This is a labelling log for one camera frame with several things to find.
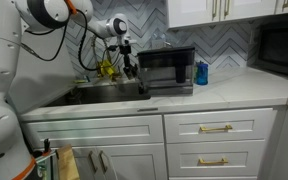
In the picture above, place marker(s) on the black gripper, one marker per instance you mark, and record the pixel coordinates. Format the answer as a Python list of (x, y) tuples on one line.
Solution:
[(127, 60)]

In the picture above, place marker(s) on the black microwave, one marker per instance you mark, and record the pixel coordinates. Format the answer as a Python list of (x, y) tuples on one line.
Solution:
[(280, 46)]

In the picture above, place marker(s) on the wide white upper cabinet door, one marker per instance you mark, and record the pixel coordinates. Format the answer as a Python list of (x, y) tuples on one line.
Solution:
[(190, 11)]

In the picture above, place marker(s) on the clear soap bottle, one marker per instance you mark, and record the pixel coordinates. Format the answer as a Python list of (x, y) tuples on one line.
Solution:
[(87, 78)]

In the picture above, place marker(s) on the white deep drawer front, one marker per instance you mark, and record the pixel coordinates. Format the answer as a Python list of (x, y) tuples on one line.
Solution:
[(190, 159)]

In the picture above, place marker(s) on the white lower cabinet door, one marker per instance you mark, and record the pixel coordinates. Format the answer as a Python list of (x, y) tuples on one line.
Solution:
[(84, 166), (134, 163)]

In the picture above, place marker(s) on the yellow sponge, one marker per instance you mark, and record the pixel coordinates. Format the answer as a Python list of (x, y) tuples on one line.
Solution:
[(78, 81)]

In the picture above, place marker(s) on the stainless steel sink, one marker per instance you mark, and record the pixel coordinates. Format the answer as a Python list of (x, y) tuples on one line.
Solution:
[(100, 95)]

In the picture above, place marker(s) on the blue plastic bottle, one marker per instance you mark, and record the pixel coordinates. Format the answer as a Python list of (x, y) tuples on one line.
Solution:
[(201, 75)]

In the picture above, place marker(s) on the yellow rubber gloves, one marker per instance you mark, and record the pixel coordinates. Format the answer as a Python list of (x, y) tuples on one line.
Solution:
[(105, 68)]

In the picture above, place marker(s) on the gold spring faucet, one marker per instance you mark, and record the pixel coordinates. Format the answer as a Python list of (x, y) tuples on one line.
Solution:
[(94, 46)]

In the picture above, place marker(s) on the white false drawer front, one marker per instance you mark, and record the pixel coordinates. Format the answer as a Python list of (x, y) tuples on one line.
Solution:
[(94, 131)]

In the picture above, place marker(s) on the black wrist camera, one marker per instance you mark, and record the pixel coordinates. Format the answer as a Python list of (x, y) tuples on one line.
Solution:
[(114, 49)]

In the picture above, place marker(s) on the white shallow drawer front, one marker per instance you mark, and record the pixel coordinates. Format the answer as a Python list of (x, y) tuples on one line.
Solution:
[(217, 118)]

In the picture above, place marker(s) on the black-lidded clear water dispenser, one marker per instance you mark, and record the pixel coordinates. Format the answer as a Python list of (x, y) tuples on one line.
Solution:
[(165, 58)]

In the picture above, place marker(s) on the wooden cutting board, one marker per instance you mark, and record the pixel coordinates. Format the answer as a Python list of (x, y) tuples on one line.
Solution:
[(67, 163)]

